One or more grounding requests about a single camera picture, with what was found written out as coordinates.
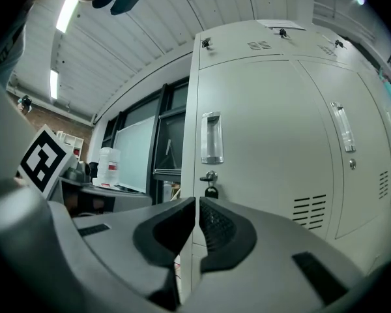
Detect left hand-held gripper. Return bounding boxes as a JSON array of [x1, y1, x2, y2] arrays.
[[15, 124, 154, 214]]

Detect black framed window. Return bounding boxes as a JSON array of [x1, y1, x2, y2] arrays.
[[100, 76, 190, 184]]

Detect white shelf unit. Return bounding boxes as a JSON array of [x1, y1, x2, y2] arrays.
[[54, 130, 85, 162]]

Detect light blue printed shirt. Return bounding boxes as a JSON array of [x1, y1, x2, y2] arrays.
[[0, 18, 29, 91]]

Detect grey metal lockers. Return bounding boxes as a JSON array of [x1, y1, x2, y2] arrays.
[[179, 18, 391, 306]]

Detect grey metal locker door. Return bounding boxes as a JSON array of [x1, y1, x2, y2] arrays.
[[194, 59, 335, 246]]

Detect person's left hand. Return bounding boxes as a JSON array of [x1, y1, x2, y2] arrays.
[[65, 193, 115, 217]]

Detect white board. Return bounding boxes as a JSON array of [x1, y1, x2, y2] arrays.
[[112, 114, 158, 194]]

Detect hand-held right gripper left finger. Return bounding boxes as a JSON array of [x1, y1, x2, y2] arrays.
[[72, 196, 196, 312]]

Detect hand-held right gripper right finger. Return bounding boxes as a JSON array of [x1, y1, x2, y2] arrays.
[[185, 196, 368, 313]]

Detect ceiling light panel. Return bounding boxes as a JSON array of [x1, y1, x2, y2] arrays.
[[49, 69, 60, 100], [55, 0, 80, 34]]

